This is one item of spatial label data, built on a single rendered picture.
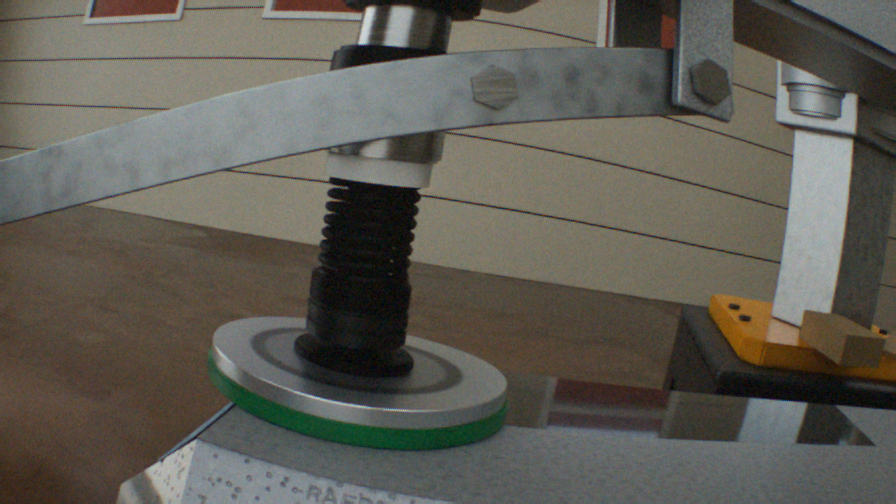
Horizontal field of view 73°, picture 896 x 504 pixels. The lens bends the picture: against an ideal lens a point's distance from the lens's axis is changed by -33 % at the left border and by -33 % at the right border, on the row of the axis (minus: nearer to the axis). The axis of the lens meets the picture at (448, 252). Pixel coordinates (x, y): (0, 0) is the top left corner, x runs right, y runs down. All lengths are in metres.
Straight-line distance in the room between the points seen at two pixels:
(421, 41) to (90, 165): 0.25
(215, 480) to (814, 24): 0.54
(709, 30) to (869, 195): 0.93
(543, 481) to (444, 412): 0.08
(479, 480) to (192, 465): 0.17
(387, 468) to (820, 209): 1.09
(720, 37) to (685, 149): 6.23
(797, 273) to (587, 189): 5.28
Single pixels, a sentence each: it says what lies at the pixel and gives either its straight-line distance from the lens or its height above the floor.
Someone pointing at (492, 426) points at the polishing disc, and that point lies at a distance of 0.55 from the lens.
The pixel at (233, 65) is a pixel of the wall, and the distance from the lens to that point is 7.03.
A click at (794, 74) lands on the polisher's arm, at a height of 1.25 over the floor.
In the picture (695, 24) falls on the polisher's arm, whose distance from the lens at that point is 0.55.
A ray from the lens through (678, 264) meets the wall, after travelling 6.83.
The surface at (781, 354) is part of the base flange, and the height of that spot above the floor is 0.76.
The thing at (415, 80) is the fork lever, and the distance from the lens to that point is 0.52.
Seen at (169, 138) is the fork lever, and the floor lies 0.97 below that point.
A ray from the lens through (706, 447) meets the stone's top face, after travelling 0.59.
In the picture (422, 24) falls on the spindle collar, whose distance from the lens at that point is 0.55.
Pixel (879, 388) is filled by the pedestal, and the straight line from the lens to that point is 1.29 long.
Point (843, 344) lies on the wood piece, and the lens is 1.16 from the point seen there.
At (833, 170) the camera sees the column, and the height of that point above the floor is 1.08.
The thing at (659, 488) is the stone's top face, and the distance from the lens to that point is 0.50.
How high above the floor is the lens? 0.99
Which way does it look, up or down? 8 degrees down
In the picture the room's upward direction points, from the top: 9 degrees clockwise
